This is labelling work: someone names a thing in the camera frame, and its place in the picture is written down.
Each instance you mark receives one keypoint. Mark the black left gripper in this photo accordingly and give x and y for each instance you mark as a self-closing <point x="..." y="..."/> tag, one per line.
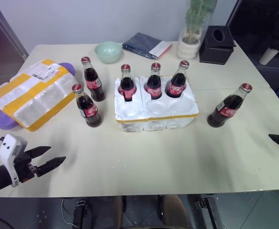
<point x="22" y="167"/>

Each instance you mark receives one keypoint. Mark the foam lid with yellow tape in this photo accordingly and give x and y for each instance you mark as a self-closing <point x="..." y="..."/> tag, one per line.
<point x="34" y="95"/>

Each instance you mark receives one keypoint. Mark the glass cola bottle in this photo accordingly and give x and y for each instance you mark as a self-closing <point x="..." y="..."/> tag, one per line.
<point x="154" y="86"/>
<point x="127" y="86"/>
<point x="176" y="86"/>
<point x="93" y="83"/>
<point x="88" y="109"/>
<point x="225" y="109"/>

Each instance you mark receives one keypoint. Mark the grey metal cylinder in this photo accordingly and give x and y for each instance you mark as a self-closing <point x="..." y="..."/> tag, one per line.
<point x="267" y="56"/>

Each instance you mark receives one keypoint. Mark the black tissue box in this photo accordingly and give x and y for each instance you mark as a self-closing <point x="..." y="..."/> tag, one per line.
<point x="216" y="47"/>

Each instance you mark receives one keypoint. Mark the white foam bottle tray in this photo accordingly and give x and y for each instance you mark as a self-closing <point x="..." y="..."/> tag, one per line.
<point x="153" y="114"/>

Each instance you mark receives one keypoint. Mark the purple plastic tray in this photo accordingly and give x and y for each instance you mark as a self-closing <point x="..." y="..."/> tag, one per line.
<point x="3" y="122"/>

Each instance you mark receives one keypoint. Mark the mint green bowl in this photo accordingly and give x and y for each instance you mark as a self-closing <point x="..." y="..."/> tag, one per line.
<point x="108" y="52"/>

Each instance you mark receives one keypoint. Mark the green plant in white pot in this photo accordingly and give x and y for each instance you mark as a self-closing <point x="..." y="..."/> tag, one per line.
<point x="188" y="48"/>

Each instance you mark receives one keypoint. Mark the brown rounded shape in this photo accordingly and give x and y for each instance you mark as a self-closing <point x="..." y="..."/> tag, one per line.
<point x="175" y="212"/>

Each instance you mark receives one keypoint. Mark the white and pink booklet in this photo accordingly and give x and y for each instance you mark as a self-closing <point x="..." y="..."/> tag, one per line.
<point x="161" y="48"/>

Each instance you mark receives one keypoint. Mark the folded blue denim cloth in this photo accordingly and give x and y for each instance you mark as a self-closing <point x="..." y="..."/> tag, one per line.
<point x="139" y="44"/>

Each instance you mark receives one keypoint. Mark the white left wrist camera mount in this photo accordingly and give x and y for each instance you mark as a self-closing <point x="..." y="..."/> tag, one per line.
<point x="9" y="148"/>

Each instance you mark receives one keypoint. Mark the black table frame strut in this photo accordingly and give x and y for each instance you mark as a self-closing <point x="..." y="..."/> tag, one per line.
<point x="205" y="212"/>
<point x="81" y="214"/>

